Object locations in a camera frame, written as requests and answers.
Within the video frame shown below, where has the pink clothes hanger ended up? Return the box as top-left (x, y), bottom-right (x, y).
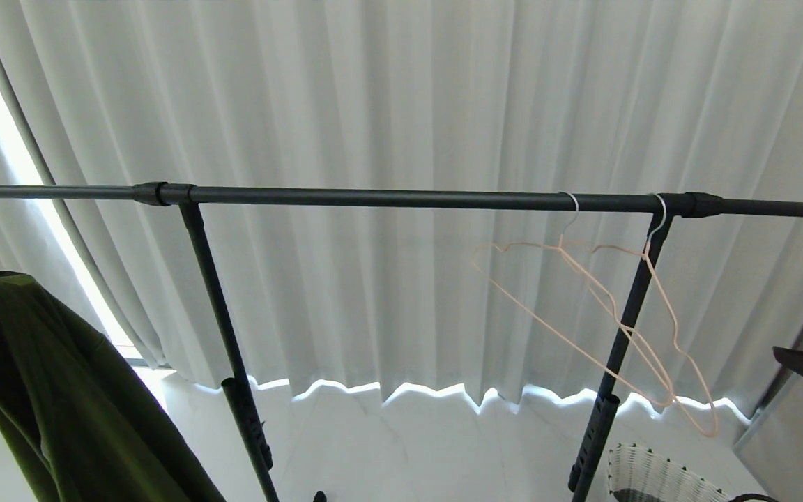
top-left (583, 194), bottom-right (721, 439)
top-left (471, 192), bottom-right (675, 409)

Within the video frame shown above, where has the green shirt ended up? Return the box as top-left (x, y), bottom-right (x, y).
top-left (0, 271), bottom-right (228, 502)

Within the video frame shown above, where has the white laundry basket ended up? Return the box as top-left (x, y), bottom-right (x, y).
top-left (607, 443), bottom-right (782, 502)

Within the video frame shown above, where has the black clothes rack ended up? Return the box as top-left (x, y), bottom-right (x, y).
top-left (0, 181), bottom-right (803, 502)

